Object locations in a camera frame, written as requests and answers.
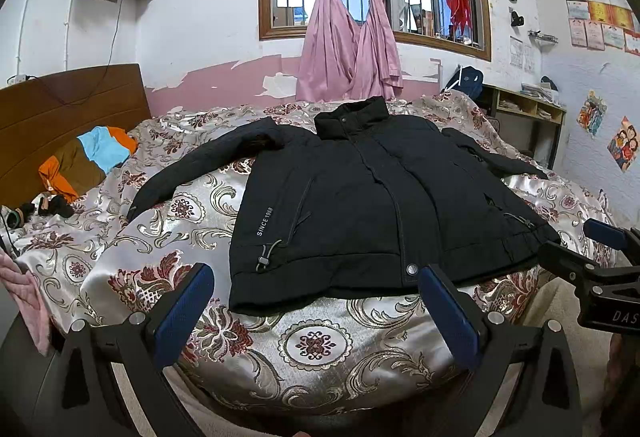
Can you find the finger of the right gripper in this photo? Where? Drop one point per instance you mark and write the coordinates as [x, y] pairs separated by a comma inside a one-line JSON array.
[[621, 239]]

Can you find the black padded jacket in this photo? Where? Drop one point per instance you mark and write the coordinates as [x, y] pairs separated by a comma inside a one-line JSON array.
[[358, 205]]

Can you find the red hanging garment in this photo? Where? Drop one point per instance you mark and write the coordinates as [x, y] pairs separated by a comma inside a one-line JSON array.
[[460, 13]]

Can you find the wooden shelf desk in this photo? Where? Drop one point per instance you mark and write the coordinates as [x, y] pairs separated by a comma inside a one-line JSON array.
[[531, 124]]

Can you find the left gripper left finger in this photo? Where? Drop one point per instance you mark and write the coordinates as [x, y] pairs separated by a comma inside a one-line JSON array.
[[80, 395]]

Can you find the black object on bed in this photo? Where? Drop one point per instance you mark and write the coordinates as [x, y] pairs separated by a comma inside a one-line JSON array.
[[48, 206]]

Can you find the left pink curtain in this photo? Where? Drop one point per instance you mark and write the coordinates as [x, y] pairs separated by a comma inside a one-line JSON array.
[[327, 65]]

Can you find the right pink curtain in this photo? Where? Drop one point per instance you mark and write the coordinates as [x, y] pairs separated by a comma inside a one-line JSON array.
[[377, 66]]

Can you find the cartoon wall sticker upper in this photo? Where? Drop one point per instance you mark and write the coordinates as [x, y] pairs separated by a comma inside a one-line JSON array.
[[591, 115]]

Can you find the wooden headboard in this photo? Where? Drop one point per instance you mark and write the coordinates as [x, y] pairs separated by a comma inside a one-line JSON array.
[[40, 115]]

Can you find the cartoon wall sticker lower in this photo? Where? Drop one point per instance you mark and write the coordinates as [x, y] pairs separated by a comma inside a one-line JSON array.
[[624, 146]]

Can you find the pink curtain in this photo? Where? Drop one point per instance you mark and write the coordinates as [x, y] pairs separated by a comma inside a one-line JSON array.
[[377, 66], [327, 65]]

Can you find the wall certificates cluster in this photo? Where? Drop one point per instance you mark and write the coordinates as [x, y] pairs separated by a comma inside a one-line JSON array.
[[599, 24]]

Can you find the cartoon wall sticker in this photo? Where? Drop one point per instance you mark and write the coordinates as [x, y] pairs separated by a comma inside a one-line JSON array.
[[624, 146], [591, 115]]

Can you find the orange blue brown pillow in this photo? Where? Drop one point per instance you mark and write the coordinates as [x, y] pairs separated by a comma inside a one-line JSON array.
[[84, 162]]

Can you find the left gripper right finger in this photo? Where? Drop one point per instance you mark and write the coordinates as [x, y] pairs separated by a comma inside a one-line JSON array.
[[545, 400]]

